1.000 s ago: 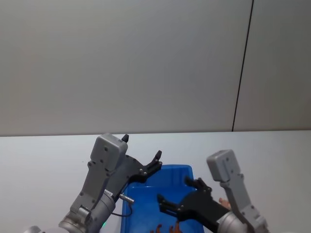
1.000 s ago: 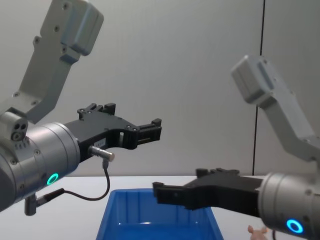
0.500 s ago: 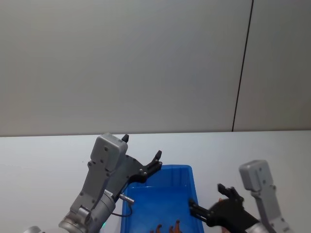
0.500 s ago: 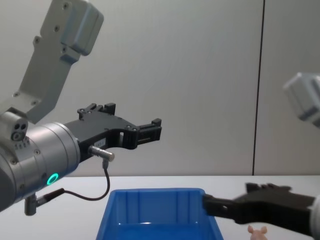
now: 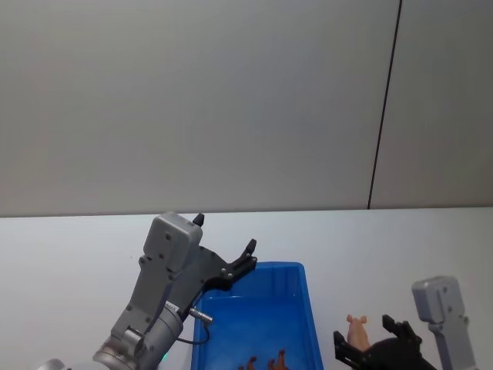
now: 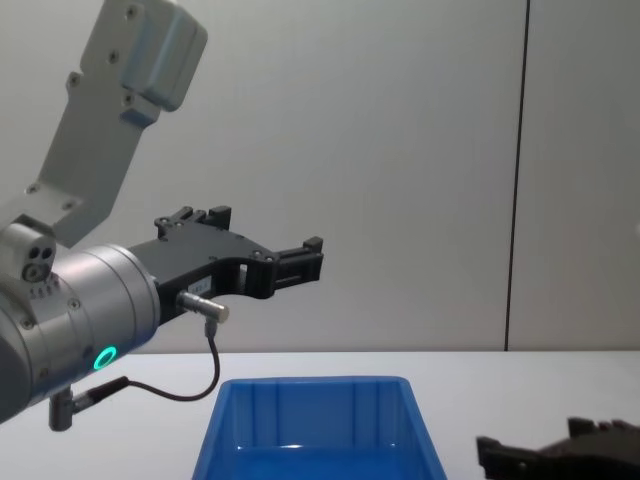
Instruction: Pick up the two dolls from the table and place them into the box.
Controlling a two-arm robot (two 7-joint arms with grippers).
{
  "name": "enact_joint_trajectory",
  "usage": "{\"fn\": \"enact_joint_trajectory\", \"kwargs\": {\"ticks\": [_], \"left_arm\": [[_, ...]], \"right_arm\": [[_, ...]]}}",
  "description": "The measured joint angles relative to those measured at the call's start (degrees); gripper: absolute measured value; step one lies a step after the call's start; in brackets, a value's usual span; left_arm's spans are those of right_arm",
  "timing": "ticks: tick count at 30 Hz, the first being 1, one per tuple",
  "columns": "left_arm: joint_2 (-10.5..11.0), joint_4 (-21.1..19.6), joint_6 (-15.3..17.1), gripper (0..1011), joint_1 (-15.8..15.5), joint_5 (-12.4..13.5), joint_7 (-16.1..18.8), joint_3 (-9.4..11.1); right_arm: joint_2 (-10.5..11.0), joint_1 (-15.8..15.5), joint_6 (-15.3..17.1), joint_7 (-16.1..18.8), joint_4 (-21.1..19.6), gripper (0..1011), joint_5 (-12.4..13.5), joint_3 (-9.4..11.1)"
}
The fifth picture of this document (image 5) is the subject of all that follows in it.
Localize thin dark cable silver plug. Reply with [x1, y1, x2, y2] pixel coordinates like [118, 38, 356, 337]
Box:
[177, 307, 215, 345]

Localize blue plastic bin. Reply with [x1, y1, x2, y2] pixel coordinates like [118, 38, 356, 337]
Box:
[190, 261, 324, 370]

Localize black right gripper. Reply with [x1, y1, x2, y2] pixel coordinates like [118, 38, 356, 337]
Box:
[332, 314, 441, 370]

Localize pink toy pig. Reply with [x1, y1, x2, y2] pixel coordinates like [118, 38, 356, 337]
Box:
[345, 314, 373, 354]

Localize brown toy horse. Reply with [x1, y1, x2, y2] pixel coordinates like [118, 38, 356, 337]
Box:
[267, 348, 290, 370]

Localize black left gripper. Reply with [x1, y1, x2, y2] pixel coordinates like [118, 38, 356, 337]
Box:
[168, 212, 259, 320]

